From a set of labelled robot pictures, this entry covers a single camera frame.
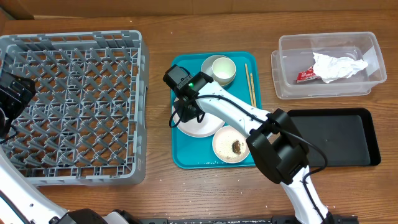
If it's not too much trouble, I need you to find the grey plastic dish rack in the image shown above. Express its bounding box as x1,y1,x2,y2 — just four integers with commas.
1,30,149,186

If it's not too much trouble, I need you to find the brown food scrap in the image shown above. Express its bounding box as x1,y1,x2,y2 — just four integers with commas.
232,140,241,155

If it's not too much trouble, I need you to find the red snack wrapper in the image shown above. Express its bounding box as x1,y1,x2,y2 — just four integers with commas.
296,67,320,83

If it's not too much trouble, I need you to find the white napkin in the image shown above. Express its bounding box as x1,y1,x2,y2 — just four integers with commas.
313,52,368,83

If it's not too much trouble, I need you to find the wooden chopstick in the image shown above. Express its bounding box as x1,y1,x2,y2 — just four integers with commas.
250,73,257,108
244,63,254,106

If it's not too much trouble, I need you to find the black plastic tray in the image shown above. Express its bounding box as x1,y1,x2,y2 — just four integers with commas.
288,108,381,167

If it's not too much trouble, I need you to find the large pink-white plate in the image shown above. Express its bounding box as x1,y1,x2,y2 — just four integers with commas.
177,113,225,138

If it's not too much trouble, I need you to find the clear plastic bin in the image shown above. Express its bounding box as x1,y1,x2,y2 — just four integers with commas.
271,32,387,100

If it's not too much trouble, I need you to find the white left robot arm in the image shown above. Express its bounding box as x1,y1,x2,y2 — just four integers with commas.
1,72,141,224

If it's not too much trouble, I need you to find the cream plastic cup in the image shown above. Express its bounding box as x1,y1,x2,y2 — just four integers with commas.
211,57,236,85

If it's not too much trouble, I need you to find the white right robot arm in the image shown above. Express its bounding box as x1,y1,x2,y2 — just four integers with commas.
163,65,334,223

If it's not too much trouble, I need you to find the small plate with crumbs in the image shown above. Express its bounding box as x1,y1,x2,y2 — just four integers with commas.
212,126,249,164

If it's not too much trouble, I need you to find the grey round bowl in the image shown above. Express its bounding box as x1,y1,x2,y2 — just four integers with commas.
201,55,233,86

